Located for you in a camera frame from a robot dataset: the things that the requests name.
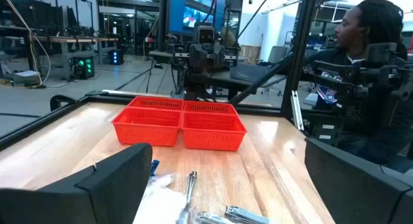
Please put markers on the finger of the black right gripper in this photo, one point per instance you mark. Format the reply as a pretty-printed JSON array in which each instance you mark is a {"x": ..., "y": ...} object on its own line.
[
  {"x": 218, "y": 53},
  {"x": 197, "y": 56}
]

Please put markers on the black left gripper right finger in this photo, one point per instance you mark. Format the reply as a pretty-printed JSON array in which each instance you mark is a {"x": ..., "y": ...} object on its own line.
[{"x": 355, "y": 191}]

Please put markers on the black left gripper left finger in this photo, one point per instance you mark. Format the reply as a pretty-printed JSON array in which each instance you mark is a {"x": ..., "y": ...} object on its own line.
[{"x": 80, "y": 201}]

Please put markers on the white cotton balls bag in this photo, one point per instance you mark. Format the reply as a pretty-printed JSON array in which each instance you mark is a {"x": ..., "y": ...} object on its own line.
[{"x": 158, "y": 204}]

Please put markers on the chrome metal tweezers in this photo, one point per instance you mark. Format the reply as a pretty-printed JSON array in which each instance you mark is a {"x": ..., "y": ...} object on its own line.
[{"x": 191, "y": 182}]

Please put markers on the silver nail clipper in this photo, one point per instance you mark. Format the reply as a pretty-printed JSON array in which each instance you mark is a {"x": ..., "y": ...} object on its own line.
[
  {"x": 209, "y": 219},
  {"x": 245, "y": 215}
]

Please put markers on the black tripod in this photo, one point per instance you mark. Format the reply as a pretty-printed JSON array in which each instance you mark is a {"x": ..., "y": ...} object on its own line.
[{"x": 157, "y": 66}]

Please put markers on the wooden crate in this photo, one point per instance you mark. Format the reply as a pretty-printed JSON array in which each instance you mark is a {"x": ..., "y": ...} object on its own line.
[{"x": 251, "y": 54}]

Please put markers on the dark grey desk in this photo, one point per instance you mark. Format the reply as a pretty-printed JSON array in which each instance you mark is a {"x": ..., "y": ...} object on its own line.
[{"x": 245, "y": 74}]

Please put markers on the large blue display screen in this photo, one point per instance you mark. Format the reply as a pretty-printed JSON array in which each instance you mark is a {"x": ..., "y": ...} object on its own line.
[{"x": 177, "y": 11}]

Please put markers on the grey office chair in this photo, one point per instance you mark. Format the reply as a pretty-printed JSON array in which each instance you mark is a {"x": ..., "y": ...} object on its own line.
[{"x": 277, "y": 54}]

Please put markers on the blue-lit black box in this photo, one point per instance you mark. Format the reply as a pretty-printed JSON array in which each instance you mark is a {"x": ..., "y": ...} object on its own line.
[{"x": 116, "y": 57}]

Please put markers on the green-lit black box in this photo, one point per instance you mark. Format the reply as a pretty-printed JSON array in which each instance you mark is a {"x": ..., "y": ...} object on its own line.
[{"x": 83, "y": 67}]

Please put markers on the wooden workbench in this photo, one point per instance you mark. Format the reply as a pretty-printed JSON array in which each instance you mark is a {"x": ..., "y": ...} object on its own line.
[{"x": 80, "y": 40}]

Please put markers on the white box on floor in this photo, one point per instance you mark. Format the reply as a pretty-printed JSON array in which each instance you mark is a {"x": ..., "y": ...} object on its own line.
[{"x": 27, "y": 76}]

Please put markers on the person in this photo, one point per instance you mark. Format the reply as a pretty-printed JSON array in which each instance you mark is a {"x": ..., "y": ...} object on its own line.
[{"x": 371, "y": 24}]

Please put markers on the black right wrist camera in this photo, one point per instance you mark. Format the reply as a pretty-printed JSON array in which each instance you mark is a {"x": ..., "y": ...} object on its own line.
[{"x": 206, "y": 35}]

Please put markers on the black aluminium table frame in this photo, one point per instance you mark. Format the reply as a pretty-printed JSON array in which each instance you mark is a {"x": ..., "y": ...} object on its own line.
[{"x": 298, "y": 56}]

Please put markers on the silver aluminium bracket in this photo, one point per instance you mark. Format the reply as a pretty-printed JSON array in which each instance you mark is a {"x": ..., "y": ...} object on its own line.
[{"x": 297, "y": 111}]

